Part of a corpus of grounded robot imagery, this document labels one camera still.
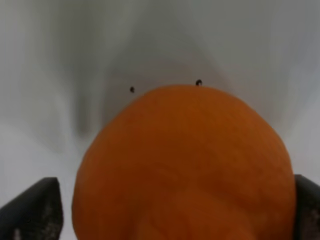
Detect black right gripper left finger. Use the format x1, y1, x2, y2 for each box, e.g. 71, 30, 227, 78
0, 177, 63, 240

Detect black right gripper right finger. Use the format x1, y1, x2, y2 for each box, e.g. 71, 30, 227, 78
293, 174, 320, 240

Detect orange fruit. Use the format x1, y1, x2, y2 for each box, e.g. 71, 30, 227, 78
72, 85, 296, 240

